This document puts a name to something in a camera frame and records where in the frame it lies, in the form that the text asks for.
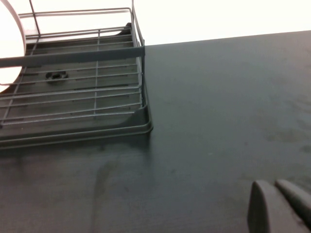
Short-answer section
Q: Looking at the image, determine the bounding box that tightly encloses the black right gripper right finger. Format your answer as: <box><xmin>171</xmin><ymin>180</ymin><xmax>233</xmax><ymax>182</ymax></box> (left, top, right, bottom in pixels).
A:
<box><xmin>274</xmin><ymin>179</ymin><xmax>311</xmax><ymax>226</ymax></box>

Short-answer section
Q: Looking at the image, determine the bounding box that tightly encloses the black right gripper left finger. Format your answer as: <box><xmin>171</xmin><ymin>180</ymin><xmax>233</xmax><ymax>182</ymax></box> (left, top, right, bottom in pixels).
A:
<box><xmin>247</xmin><ymin>179</ymin><xmax>311</xmax><ymax>233</ymax></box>

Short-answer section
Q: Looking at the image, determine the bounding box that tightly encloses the grey plate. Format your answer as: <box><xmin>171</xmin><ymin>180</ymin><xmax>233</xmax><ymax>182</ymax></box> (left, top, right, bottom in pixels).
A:
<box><xmin>2</xmin><ymin>0</ymin><xmax>27</xmax><ymax>56</ymax></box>

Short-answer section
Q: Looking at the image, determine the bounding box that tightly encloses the pale pink plate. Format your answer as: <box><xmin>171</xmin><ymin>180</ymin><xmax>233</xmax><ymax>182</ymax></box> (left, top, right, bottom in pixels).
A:
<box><xmin>0</xmin><ymin>0</ymin><xmax>25</xmax><ymax>94</ymax></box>

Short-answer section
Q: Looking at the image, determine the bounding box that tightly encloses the black plastic drip tray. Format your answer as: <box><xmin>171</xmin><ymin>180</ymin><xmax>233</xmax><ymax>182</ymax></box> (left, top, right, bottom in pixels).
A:
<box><xmin>0</xmin><ymin>23</ymin><xmax>154</xmax><ymax>149</ymax></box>

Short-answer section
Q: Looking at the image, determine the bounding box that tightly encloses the black wire dish rack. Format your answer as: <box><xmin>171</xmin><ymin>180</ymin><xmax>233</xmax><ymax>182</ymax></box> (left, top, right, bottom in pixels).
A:
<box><xmin>0</xmin><ymin>0</ymin><xmax>154</xmax><ymax>149</ymax></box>

